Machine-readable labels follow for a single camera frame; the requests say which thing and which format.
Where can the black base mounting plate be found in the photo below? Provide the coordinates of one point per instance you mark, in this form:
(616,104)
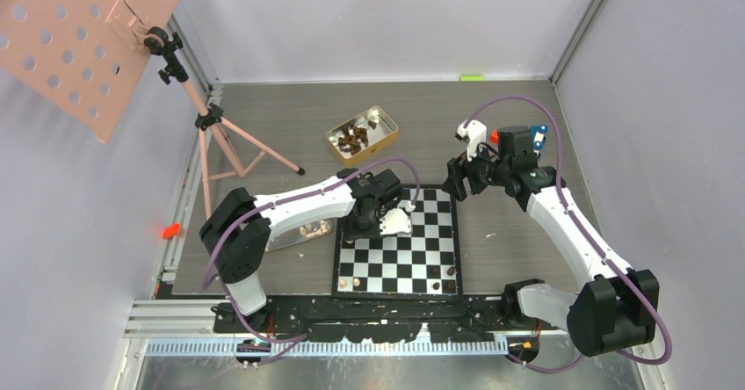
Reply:
(326,319)

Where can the silver tin lid tray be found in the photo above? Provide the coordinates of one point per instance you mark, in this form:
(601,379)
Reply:
(300,234)

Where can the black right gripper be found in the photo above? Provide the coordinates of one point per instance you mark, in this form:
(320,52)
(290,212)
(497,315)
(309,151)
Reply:
(454,184)

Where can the pink perforated music stand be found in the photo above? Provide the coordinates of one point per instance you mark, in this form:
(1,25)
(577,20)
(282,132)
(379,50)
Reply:
(87,57)

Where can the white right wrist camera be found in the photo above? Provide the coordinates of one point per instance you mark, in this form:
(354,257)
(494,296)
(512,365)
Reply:
(472,133)

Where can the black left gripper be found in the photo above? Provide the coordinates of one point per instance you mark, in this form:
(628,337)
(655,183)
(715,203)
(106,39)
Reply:
(350,233)

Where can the black white chessboard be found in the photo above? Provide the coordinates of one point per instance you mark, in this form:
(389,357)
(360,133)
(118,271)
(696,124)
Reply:
(405,267)

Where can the orange clip on rail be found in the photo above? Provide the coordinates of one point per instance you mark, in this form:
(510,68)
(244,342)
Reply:
(171,231)

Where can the gold tin with dark pieces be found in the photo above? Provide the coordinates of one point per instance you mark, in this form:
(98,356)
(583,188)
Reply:
(362,136)

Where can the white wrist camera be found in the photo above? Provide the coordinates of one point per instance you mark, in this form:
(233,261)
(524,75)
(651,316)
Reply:
(397,221)
(472,133)

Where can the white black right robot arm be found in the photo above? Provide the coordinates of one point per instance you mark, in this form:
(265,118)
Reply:
(614,307)

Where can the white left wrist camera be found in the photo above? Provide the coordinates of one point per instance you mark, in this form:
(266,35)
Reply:
(397,221)

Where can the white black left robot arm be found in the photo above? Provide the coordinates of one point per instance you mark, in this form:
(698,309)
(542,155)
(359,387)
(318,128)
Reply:
(241,228)

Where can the red toy block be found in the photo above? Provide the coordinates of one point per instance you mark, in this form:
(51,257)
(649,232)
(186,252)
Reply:
(495,137)

